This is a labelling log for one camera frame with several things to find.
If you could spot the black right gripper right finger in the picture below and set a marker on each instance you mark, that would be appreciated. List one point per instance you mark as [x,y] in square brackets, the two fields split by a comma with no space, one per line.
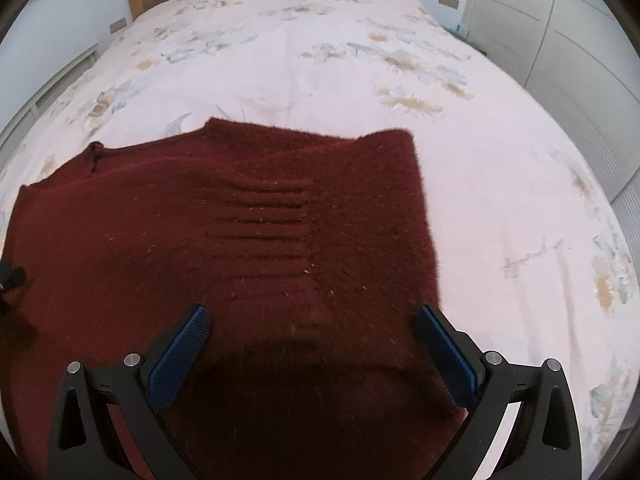
[544,440]

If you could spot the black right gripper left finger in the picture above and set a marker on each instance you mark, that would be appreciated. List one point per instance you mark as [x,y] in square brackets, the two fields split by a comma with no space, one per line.
[84,443]

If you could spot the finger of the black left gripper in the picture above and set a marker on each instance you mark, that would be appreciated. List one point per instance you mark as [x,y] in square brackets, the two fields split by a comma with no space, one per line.
[11,276]

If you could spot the dark red knitted sweater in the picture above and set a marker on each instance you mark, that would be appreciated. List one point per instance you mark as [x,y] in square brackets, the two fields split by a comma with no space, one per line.
[311,255]

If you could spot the pink floral bed sheet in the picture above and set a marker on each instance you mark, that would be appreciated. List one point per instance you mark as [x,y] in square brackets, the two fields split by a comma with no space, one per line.
[532,259]

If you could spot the white wardrobe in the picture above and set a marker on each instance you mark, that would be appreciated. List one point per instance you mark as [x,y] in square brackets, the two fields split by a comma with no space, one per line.
[575,59]

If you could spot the wall socket plate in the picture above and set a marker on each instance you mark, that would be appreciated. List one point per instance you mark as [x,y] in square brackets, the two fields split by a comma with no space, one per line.
[117,25]
[452,4]

